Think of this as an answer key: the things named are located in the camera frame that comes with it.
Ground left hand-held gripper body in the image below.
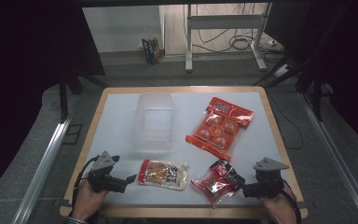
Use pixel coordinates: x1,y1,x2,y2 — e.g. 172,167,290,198
88,150,129,194

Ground large orange snack bag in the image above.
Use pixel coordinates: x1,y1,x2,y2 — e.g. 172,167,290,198
185,96,255,162

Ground white metal stand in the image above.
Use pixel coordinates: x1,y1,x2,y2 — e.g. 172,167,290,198
184,3,273,74

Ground tangle of black floor cables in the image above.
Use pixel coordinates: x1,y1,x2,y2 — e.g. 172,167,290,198
192,3,285,54

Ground person's plaid left sleeve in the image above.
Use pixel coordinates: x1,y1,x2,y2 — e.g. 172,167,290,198
62,216,89,224

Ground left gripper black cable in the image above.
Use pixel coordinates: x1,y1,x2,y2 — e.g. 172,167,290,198
72,156,101,216

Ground black tripod legs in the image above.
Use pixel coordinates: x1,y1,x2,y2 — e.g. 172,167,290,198
252,52,327,123

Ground thin black floor cable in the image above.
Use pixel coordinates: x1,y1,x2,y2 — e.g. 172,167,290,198
268,91,305,150

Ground food pouch with red end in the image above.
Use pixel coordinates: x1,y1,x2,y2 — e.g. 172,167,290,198
137,159,190,191

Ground blue paper bag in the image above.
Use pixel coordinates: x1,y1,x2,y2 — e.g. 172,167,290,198
141,30,165,65

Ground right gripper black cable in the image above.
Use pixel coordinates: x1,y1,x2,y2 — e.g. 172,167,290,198
280,179,303,224

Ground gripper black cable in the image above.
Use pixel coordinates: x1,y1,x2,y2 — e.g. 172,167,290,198
72,156,101,216
280,179,303,224

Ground black curtain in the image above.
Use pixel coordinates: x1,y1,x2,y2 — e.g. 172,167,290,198
0,0,106,203
265,0,358,157

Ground dark red snack packet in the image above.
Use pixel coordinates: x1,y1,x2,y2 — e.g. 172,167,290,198
209,159,247,191

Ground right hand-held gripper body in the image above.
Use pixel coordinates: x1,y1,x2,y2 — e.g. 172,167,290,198
250,157,290,199

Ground person's right hand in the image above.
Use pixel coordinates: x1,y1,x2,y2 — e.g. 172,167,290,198
258,192,298,224

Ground black square floor frame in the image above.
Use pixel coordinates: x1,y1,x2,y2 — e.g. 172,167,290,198
62,123,84,147

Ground black stand leg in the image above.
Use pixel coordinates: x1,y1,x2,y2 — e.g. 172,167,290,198
58,73,85,123

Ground person's left hand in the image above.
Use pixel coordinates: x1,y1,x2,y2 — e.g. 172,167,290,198
71,176,108,222

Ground red clear snack packet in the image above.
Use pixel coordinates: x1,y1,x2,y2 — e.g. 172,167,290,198
190,173,236,209

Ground clear plastic container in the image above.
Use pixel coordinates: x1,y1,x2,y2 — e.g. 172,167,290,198
131,91,175,154

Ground aluminium floor rail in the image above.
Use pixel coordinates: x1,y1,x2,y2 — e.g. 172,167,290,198
11,118,73,224
297,91,358,224

